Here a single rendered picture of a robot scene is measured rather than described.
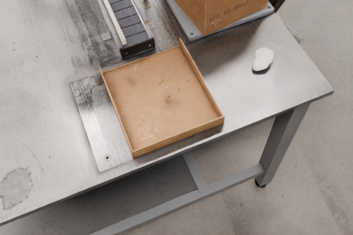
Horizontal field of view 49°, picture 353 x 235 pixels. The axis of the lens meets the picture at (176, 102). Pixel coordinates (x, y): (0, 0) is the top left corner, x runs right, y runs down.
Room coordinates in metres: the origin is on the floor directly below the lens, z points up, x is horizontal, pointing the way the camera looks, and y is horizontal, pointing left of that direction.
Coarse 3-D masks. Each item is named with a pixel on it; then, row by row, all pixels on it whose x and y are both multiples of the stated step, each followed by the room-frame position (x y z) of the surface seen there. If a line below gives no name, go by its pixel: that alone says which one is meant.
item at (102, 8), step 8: (96, 0) 0.99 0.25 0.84; (104, 8) 0.91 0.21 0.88; (136, 8) 0.90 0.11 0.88; (104, 16) 0.90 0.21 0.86; (112, 24) 0.84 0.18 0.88; (144, 24) 0.83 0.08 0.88; (112, 32) 0.81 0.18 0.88; (152, 40) 0.77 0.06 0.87; (120, 48) 0.75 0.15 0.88; (128, 48) 0.75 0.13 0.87; (136, 48) 0.76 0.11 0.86; (144, 48) 0.76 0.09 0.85; (152, 48) 0.77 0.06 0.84; (128, 56) 0.75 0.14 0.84
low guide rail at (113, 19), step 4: (104, 0) 0.91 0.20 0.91; (108, 4) 0.89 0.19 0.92; (108, 8) 0.87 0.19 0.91; (108, 12) 0.87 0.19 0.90; (112, 12) 0.86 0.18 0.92; (112, 16) 0.84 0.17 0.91; (112, 20) 0.82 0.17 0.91; (116, 20) 0.82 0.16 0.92; (116, 24) 0.81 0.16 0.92; (116, 28) 0.79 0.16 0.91; (120, 28) 0.79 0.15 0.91; (120, 32) 0.77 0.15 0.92; (120, 36) 0.76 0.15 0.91; (124, 40) 0.74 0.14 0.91; (124, 44) 0.74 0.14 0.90
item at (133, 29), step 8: (112, 0) 0.94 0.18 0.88; (120, 0) 0.94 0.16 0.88; (128, 0) 0.94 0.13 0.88; (112, 8) 0.91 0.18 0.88; (120, 8) 0.90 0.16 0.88; (128, 8) 0.90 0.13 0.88; (120, 16) 0.87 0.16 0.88; (128, 16) 0.87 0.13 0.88; (136, 16) 0.87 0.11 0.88; (120, 24) 0.84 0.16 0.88; (128, 24) 0.84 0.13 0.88; (136, 24) 0.83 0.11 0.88; (128, 32) 0.80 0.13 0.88; (136, 32) 0.80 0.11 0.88; (144, 32) 0.80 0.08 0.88; (120, 40) 0.77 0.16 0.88; (128, 40) 0.77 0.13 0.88; (136, 40) 0.77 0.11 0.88; (144, 40) 0.77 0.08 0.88
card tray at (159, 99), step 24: (120, 72) 0.69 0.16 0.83; (144, 72) 0.68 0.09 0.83; (168, 72) 0.68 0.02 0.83; (192, 72) 0.67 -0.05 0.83; (120, 96) 0.60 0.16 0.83; (144, 96) 0.60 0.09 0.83; (168, 96) 0.59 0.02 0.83; (192, 96) 0.59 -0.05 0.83; (120, 120) 0.51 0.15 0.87; (144, 120) 0.52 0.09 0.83; (168, 120) 0.52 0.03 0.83; (192, 120) 0.51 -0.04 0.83; (216, 120) 0.49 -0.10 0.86; (144, 144) 0.45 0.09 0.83; (168, 144) 0.44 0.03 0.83
